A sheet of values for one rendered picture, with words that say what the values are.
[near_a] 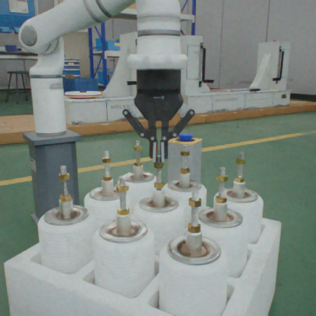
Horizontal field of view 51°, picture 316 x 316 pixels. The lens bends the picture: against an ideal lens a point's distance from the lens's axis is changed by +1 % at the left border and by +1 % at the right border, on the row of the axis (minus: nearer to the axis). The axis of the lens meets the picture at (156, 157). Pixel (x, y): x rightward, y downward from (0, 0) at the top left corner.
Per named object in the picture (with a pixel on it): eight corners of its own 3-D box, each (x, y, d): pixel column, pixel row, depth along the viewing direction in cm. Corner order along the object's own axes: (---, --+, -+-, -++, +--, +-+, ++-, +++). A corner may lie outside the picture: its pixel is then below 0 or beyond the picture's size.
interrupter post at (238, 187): (236, 199, 65) (237, 184, 64) (229, 195, 67) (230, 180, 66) (247, 198, 66) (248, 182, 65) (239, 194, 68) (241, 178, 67)
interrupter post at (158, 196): (158, 209, 60) (158, 192, 59) (149, 205, 62) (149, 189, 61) (168, 205, 62) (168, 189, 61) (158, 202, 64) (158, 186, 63)
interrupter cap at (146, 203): (160, 218, 57) (160, 214, 57) (130, 206, 62) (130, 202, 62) (187, 205, 62) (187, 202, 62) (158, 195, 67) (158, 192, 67)
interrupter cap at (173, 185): (191, 179, 77) (191, 176, 77) (208, 190, 70) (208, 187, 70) (161, 184, 74) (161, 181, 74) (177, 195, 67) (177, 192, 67)
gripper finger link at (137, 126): (127, 105, 59) (150, 129, 60) (120, 113, 59) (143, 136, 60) (125, 107, 56) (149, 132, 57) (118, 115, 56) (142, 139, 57)
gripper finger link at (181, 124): (191, 107, 56) (166, 133, 57) (199, 115, 56) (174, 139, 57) (191, 105, 58) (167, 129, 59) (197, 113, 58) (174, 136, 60)
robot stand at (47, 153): (31, 218, 114) (21, 132, 106) (72, 208, 121) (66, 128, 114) (41, 236, 102) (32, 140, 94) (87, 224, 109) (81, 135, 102)
